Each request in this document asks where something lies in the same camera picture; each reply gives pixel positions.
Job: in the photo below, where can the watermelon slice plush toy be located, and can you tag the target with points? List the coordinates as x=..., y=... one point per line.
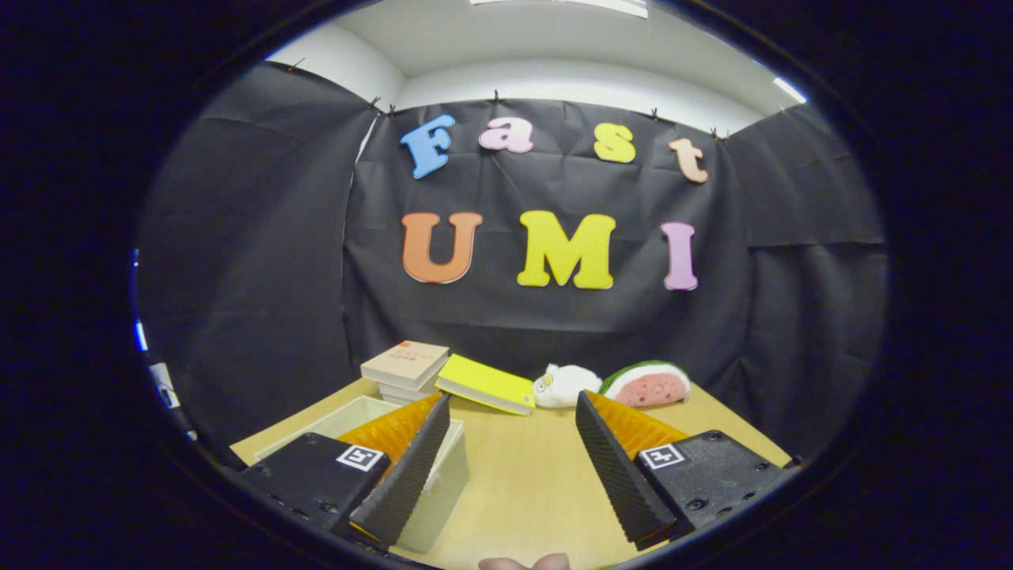
x=649, y=388

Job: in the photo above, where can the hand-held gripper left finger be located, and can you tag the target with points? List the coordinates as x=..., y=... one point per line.
x=404, y=487

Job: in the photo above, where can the long ceiling light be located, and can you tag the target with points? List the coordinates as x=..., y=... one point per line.
x=570, y=5

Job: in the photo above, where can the yellow book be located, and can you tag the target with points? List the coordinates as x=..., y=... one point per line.
x=487, y=384

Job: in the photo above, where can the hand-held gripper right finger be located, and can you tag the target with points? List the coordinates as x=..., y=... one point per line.
x=617, y=483

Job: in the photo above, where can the white plush toy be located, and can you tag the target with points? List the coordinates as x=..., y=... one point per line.
x=570, y=385

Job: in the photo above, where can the grey paperback book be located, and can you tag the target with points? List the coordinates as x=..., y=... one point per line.
x=404, y=389
x=400, y=399

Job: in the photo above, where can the translucent green storage box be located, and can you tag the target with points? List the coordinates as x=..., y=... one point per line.
x=439, y=495

